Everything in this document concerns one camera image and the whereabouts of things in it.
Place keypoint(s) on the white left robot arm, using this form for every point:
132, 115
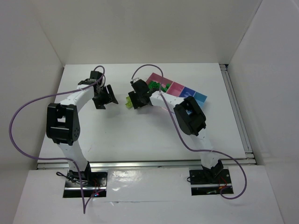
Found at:
63, 125

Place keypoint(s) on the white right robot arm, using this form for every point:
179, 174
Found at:
189, 120

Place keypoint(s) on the green 2x2 lego cube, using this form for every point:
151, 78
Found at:
165, 88

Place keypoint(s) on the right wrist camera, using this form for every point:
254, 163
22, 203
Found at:
134, 80

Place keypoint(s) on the light blue container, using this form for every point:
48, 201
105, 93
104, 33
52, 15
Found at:
200, 99

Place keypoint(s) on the aluminium side rail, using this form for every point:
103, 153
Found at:
237, 114

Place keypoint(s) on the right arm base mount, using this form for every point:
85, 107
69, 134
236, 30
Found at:
201, 184

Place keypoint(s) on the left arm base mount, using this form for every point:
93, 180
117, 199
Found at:
97, 185

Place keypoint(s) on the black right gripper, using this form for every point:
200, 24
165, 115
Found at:
133, 100

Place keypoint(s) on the aluminium front rail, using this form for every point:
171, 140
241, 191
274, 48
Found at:
144, 164

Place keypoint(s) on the purple blue container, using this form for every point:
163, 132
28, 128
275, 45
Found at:
187, 92

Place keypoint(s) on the green 2x4 lego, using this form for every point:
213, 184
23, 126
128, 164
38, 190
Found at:
154, 85

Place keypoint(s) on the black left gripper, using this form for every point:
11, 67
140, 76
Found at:
104, 97

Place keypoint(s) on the large pink container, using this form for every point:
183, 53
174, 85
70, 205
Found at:
156, 81

